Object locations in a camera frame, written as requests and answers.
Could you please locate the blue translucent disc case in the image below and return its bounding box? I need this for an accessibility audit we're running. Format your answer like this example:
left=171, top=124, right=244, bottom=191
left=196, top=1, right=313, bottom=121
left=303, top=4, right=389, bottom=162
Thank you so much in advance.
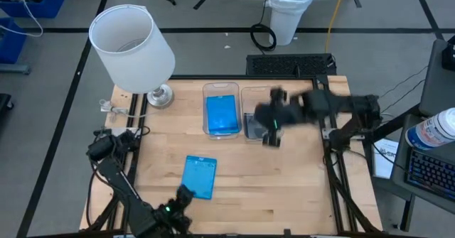
left=180, top=155, right=218, bottom=200
left=205, top=94, right=240, bottom=136

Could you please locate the black table frame rail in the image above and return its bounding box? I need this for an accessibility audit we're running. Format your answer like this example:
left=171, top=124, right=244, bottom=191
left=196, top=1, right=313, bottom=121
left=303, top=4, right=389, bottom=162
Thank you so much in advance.
left=314, top=76, right=348, bottom=234
left=132, top=94, right=149, bottom=196
left=120, top=93, right=139, bottom=232

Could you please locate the backlit black keyboard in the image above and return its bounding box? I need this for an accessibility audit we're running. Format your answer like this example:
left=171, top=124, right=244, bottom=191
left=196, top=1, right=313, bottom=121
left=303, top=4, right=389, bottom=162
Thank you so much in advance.
left=405, top=148, right=455, bottom=200

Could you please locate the black diagonal frame strut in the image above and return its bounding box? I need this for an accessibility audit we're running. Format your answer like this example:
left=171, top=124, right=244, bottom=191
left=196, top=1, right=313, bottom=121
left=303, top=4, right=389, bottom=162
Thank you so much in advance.
left=84, top=195, right=120, bottom=232
left=333, top=173, right=384, bottom=234

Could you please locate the black diagonal desk bar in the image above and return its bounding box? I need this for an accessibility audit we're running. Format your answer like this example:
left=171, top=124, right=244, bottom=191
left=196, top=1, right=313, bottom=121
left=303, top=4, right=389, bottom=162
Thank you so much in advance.
left=365, top=102, right=422, bottom=145

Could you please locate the thin black floor cable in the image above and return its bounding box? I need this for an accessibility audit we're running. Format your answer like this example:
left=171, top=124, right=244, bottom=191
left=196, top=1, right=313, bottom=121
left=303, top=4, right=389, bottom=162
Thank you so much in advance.
left=378, top=65, right=429, bottom=100
left=382, top=80, right=426, bottom=113

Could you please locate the yellow cable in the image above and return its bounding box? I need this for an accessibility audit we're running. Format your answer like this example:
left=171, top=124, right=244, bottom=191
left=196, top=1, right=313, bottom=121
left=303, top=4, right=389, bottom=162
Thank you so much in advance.
left=324, top=0, right=348, bottom=54

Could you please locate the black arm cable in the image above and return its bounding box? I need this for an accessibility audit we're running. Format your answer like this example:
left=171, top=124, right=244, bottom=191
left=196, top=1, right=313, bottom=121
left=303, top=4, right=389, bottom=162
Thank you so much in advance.
left=86, top=158, right=99, bottom=228

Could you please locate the black keyboard cable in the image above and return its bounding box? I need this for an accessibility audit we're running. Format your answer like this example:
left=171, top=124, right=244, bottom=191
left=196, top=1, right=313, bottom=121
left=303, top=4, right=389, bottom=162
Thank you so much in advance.
left=369, top=141, right=427, bottom=185

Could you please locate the grey desk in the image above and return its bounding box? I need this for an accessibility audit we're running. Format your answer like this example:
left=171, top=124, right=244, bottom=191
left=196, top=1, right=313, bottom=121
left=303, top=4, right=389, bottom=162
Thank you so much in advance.
left=390, top=113, right=455, bottom=216

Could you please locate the black coiled cable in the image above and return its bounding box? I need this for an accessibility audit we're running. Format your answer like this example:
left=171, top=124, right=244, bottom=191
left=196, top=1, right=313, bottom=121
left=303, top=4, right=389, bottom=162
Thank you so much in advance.
left=250, top=0, right=277, bottom=53

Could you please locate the blue storage crate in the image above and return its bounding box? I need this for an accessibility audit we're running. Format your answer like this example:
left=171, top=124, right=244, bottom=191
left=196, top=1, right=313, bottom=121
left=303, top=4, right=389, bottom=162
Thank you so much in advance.
left=0, top=17, right=28, bottom=65
left=0, top=0, right=68, bottom=18

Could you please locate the white printed paper sheet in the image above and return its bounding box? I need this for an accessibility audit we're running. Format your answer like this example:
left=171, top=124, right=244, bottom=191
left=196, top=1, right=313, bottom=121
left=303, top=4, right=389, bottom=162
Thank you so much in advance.
left=372, top=137, right=400, bottom=180

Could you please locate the black desk leg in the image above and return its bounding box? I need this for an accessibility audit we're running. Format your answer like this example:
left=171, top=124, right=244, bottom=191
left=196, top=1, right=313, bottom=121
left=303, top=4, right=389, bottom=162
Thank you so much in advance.
left=399, top=194, right=416, bottom=232

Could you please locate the black perforated grille box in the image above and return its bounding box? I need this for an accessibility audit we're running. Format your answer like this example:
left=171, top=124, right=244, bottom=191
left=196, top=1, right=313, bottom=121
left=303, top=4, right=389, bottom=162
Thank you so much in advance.
left=245, top=53, right=337, bottom=77

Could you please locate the thin white cable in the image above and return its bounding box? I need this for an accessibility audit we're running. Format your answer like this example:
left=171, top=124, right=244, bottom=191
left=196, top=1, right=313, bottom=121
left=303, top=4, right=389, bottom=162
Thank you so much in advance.
left=0, top=0, right=44, bottom=38

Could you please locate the black furniture piece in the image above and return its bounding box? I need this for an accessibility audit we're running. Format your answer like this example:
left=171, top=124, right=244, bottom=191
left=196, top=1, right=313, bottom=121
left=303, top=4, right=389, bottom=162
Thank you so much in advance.
left=0, top=93, right=15, bottom=125

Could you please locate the black cable bundle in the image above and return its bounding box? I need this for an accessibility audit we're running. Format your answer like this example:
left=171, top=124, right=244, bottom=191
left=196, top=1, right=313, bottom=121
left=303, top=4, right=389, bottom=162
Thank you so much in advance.
left=321, top=140, right=344, bottom=171

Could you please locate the white wipes canister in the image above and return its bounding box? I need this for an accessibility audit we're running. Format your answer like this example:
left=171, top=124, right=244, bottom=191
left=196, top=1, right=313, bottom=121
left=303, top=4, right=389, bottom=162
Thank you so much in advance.
left=405, top=107, right=455, bottom=151

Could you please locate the grey metal foot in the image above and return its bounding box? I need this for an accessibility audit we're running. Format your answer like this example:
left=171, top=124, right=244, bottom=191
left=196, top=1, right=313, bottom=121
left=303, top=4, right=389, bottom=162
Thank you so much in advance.
left=0, top=63, right=32, bottom=76

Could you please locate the grey side table top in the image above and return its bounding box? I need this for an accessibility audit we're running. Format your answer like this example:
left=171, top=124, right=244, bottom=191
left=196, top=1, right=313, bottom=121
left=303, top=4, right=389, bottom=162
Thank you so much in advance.
left=418, top=38, right=455, bottom=117

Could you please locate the white lamp cable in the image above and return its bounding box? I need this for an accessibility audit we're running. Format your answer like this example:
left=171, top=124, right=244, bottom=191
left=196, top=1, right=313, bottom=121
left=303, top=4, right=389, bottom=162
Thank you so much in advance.
left=98, top=98, right=152, bottom=124

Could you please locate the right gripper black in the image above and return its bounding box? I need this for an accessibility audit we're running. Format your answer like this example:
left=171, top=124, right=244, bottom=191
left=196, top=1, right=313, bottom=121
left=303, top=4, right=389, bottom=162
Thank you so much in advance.
left=254, top=99, right=306, bottom=148

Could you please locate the clear plastic bin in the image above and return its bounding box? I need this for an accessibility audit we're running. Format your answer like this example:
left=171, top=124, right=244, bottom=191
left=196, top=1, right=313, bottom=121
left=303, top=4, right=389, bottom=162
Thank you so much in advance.
left=240, top=85, right=285, bottom=144
left=201, top=82, right=243, bottom=141

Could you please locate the slim black jewel case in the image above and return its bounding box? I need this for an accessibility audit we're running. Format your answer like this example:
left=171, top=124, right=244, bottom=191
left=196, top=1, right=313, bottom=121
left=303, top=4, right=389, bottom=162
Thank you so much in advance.
left=244, top=112, right=271, bottom=139

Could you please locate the white shade table lamp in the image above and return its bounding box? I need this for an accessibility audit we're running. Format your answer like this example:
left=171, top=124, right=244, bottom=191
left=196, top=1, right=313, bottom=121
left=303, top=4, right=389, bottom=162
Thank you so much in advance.
left=88, top=4, right=176, bottom=109

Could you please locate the black device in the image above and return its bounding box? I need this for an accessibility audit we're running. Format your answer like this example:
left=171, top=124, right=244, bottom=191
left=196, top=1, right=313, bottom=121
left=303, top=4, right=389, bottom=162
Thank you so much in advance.
left=441, top=34, right=455, bottom=72

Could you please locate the white trash can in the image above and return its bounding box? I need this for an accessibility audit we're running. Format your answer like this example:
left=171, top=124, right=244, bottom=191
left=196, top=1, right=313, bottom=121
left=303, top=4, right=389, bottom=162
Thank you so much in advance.
left=264, top=0, right=318, bottom=46

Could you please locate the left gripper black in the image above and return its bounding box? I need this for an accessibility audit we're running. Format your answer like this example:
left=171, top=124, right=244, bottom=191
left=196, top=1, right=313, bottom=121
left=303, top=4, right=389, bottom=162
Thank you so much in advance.
left=158, top=184, right=196, bottom=236

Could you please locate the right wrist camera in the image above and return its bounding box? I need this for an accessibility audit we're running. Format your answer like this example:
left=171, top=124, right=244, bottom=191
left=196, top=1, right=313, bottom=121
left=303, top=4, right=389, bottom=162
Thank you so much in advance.
left=269, top=86, right=289, bottom=107

